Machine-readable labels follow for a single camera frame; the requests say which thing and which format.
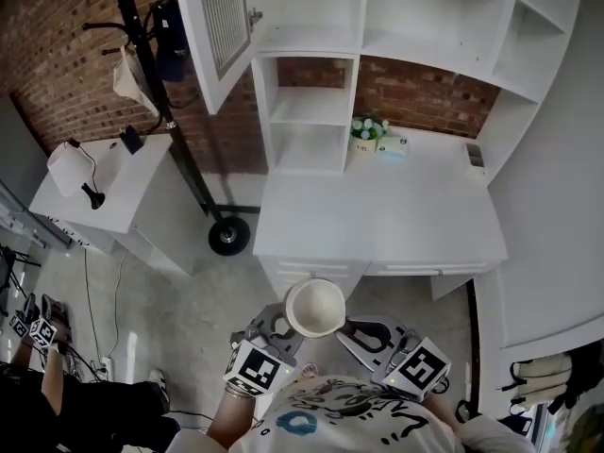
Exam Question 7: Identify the grey metal cabinet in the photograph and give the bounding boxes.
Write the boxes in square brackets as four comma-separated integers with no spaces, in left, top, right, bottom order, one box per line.
[0,176,72,249]

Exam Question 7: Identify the black coat rack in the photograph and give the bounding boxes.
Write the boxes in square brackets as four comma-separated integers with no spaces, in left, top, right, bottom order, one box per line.
[70,0,251,258]

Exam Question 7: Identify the black framed glass door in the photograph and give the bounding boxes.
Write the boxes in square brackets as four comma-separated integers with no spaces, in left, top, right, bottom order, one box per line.
[532,394,604,453]

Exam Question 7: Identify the white side cabinet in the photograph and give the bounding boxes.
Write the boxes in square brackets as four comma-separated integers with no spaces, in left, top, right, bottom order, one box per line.
[28,132,199,277]

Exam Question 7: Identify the white drawer front with knob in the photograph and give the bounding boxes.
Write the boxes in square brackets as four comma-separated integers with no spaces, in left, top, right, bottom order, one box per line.
[275,260,353,277]

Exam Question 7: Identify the beige hat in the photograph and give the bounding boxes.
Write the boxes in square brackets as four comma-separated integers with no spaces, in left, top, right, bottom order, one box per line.
[111,44,160,118]

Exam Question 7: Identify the black jacket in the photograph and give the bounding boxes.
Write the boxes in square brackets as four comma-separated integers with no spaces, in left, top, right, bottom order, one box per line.
[546,346,604,414]

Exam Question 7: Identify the white pot with flowers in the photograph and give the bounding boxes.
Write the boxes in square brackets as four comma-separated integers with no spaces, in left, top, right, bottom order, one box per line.
[348,113,391,159]

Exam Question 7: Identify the ribbed glass cabinet door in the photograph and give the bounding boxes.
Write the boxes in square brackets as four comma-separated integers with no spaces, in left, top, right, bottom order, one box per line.
[172,0,256,116]

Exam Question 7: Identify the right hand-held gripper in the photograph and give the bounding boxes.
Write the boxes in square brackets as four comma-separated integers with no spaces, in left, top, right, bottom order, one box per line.
[335,313,452,403]

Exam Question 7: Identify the cream backpack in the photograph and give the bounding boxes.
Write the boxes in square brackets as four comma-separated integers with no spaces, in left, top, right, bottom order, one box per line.
[495,354,575,414]

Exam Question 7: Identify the black shoulder bag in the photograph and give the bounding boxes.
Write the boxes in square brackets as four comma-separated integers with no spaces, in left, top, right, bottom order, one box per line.
[455,396,537,443]

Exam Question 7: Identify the black floor strip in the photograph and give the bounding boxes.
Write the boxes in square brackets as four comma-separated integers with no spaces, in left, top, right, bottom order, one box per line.
[464,278,482,419]

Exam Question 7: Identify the black cap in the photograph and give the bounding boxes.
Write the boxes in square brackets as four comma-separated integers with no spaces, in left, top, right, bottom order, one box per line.
[151,0,188,83]

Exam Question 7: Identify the white desk with hutch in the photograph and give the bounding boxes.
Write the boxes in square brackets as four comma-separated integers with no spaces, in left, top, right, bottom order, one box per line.
[252,125,510,301]

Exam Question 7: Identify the person's white printed shirt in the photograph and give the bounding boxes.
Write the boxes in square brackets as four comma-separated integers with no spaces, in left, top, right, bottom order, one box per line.
[164,374,537,453]

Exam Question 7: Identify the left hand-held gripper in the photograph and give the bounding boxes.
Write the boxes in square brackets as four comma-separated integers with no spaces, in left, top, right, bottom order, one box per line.
[222,302,308,397]

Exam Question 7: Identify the pale tissue box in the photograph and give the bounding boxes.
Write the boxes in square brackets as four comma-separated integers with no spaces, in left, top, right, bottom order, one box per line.
[376,134,411,159]

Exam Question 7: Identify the white wall cabinet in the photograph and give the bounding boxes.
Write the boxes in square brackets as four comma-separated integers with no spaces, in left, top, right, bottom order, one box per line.
[235,0,586,193]

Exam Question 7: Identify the white shade table lamp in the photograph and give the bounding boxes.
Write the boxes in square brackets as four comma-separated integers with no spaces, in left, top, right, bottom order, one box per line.
[46,138,106,210]

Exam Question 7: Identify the person's right forearm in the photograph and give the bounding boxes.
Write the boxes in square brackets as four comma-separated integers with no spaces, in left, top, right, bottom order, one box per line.
[422,392,466,431]

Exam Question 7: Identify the brown and white mug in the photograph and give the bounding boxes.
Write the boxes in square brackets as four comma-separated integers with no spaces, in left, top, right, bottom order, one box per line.
[285,275,346,339]

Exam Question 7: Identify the black tripod stand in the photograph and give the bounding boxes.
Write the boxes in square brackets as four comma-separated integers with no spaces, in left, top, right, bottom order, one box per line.
[0,245,43,318]

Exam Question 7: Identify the small black device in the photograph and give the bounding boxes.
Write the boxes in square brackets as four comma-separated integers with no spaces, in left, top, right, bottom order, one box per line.
[118,124,145,156]

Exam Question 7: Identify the silver bangle bracelet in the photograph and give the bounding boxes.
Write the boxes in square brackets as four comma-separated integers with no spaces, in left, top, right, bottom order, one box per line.
[224,382,255,400]

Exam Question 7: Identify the person's left forearm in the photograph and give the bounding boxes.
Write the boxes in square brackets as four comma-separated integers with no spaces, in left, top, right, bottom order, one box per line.
[207,384,265,447]

